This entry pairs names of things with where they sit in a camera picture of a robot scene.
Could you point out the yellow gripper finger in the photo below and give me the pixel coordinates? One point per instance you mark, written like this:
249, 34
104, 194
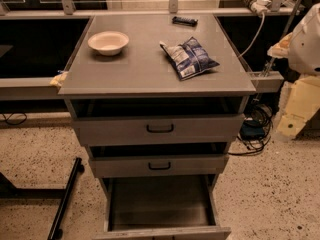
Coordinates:
298, 103
280, 49

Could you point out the blue white chip bag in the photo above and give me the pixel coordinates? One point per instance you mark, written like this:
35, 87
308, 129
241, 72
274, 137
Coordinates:
188, 59

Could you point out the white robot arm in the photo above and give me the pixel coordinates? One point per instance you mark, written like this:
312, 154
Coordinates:
304, 49

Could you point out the grey top drawer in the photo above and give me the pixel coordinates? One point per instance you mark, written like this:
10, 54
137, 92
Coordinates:
157, 130

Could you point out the grey drawer cabinet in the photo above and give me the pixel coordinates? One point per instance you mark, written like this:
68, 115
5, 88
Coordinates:
141, 81

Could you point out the grey middle drawer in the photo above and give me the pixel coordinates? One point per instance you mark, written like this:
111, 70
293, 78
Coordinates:
139, 166

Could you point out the grey open bottom drawer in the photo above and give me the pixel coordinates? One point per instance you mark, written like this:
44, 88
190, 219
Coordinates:
161, 208

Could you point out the blue box on floor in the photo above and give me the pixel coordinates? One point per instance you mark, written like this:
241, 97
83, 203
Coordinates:
251, 130

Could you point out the black rectangular remote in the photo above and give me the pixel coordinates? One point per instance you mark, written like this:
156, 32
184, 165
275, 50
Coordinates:
184, 21

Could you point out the white ceramic bowl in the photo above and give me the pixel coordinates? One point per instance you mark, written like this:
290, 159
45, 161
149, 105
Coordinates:
108, 43

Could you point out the yellow tape scrap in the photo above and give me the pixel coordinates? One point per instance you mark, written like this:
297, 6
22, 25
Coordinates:
59, 79

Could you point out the black metal floor stand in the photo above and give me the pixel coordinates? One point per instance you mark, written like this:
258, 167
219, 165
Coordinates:
9, 191

